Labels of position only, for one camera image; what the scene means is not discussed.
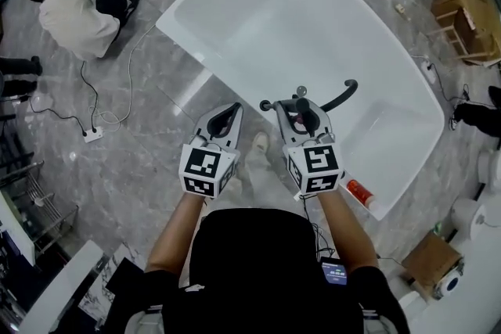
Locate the white counter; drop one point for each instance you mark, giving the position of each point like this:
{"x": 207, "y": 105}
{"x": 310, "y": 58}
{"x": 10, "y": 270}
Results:
{"x": 58, "y": 285}

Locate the black device with screen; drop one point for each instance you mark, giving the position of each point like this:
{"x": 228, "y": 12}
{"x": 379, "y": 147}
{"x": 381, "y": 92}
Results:
{"x": 335, "y": 273}

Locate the person's black shirt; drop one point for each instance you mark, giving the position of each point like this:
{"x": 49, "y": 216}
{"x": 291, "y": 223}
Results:
{"x": 254, "y": 277}

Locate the white bathtub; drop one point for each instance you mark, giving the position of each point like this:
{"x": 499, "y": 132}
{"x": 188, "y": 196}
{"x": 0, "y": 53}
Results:
{"x": 297, "y": 19}

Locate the person's right forearm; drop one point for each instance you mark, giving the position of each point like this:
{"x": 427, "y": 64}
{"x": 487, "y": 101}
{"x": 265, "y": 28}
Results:
{"x": 346, "y": 230}

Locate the black shower head holder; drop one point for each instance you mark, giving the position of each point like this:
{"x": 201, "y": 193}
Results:
{"x": 265, "y": 105}

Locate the white power strip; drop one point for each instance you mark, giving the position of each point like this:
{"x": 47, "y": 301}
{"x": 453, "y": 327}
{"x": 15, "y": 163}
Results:
{"x": 429, "y": 71}
{"x": 94, "y": 133}

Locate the white round device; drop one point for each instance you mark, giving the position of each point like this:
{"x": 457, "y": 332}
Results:
{"x": 451, "y": 282}

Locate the round grey drain knob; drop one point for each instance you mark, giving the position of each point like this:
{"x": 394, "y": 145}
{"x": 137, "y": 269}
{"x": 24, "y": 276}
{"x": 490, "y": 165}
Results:
{"x": 301, "y": 90}

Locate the red bottle with white cap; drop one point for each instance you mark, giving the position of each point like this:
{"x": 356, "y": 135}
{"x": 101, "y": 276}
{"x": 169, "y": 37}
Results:
{"x": 361, "y": 192}

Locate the brown cardboard box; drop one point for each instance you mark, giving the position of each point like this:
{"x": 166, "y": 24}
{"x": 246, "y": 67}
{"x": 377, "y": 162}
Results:
{"x": 432, "y": 262}

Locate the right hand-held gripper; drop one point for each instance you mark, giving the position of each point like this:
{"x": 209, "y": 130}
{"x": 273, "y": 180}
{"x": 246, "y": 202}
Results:
{"x": 318, "y": 164}

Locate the small wooden block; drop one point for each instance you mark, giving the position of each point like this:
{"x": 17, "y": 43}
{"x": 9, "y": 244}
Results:
{"x": 399, "y": 8}

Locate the black shower head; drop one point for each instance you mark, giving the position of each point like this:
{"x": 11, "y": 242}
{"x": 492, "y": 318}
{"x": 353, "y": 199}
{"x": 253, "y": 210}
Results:
{"x": 302, "y": 105}

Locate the person's grey trouser leg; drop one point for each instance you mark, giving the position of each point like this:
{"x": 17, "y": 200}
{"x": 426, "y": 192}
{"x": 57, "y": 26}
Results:
{"x": 256, "y": 176}

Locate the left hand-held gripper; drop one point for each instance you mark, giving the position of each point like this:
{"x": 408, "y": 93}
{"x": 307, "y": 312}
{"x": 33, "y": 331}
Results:
{"x": 203, "y": 164}

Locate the person's beige shoe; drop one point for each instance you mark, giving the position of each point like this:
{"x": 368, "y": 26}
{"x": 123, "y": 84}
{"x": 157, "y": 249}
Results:
{"x": 260, "y": 142}

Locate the wooden frame with cardboard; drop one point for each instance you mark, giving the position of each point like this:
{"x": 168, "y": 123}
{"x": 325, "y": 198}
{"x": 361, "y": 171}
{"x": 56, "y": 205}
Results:
{"x": 467, "y": 19}

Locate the person's left forearm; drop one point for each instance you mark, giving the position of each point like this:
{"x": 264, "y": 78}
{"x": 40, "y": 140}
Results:
{"x": 176, "y": 230}

